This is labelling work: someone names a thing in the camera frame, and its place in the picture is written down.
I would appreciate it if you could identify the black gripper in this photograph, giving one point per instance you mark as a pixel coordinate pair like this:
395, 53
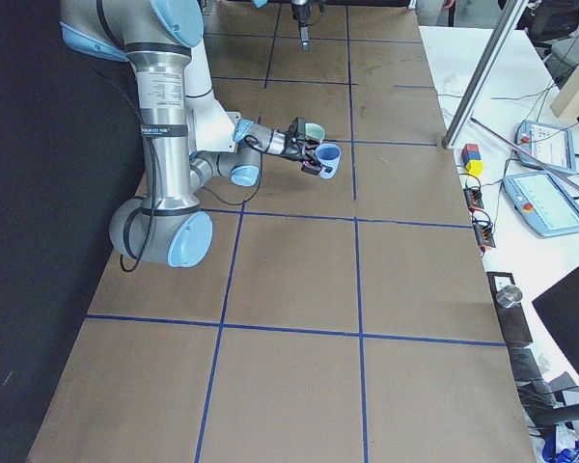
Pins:
289, 147
300, 19

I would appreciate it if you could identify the light blue plastic cup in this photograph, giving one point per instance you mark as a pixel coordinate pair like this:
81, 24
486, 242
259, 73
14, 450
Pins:
329, 156

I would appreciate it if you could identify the mint green ceramic bowl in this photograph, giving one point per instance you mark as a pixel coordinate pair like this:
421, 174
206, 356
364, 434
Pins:
314, 133

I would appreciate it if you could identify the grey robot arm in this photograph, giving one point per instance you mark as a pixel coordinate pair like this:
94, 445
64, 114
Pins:
166, 224

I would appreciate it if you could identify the blue cube block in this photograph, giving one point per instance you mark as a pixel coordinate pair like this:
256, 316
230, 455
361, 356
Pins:
471, 156

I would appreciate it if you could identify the red cube block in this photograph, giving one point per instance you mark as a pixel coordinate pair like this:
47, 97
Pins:
469, 147

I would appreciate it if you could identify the yellow cube block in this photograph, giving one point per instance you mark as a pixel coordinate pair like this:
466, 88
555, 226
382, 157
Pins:
474, 167

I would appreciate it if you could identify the far black power strip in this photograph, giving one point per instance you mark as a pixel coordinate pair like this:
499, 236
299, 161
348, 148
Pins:
473, 198

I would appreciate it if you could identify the black power strip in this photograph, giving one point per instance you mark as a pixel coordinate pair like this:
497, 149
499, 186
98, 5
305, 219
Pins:
473, 198
484, 233

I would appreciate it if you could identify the near black power strip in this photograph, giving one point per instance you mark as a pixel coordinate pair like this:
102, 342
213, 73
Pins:
484, 233

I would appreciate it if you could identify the near blue teach pendant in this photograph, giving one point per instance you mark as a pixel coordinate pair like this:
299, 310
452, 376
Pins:
543, 204

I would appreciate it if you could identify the blue teach pendant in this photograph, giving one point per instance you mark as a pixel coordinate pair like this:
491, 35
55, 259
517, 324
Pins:
543, 204
548, 144

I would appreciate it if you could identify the far blue teach pendant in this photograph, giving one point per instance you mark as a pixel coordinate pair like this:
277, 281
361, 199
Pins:
548, 144

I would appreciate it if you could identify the small metal cup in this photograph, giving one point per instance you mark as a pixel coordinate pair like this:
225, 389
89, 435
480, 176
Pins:
508, 296

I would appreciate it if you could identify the black metal block stand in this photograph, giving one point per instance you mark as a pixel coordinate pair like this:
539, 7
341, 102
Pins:
513, 323

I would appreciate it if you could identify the long silver grabber tool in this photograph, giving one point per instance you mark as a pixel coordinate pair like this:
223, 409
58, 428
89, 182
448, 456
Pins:
519, 151

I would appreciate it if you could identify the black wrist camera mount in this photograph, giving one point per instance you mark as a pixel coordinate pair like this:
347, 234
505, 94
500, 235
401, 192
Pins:
297, 130

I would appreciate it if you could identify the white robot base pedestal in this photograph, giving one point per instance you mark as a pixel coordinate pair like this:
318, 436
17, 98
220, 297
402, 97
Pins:
210, 127

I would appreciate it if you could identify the aluminium frame post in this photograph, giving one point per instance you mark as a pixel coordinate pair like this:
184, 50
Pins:
494, 46

